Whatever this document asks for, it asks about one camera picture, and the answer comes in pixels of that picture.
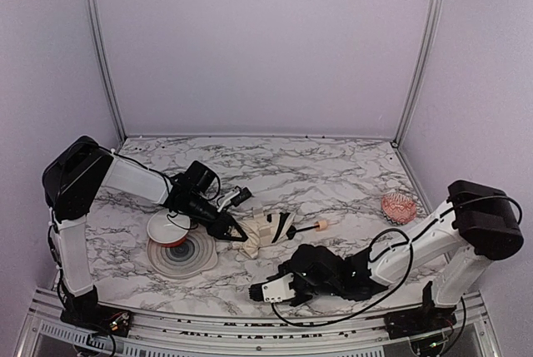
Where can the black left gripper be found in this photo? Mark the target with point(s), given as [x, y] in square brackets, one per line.
[219, 226]

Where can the beige and black umbrella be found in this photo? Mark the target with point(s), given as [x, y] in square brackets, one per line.
[268, 228]

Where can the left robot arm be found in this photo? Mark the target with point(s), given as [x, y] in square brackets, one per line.
[87, 175]

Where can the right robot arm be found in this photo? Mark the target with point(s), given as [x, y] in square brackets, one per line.
[478, 224]

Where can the grey collapsed silicone lid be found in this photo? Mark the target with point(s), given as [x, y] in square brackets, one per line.
[196, 254]

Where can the white bowl red rim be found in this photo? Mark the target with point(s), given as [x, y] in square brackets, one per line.
[168, 229]

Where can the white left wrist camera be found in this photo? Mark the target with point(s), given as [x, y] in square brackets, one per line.
[234, 198]

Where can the left aluminium frame post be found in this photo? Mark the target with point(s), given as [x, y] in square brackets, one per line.
[104, 69]

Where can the aluminium frame post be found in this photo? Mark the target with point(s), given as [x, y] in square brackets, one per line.
[414, 91]
[104, 69]

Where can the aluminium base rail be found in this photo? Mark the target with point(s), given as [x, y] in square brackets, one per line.
[155, 333]

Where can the right aluminium frame post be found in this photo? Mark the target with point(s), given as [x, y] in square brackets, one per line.
[414, 91]

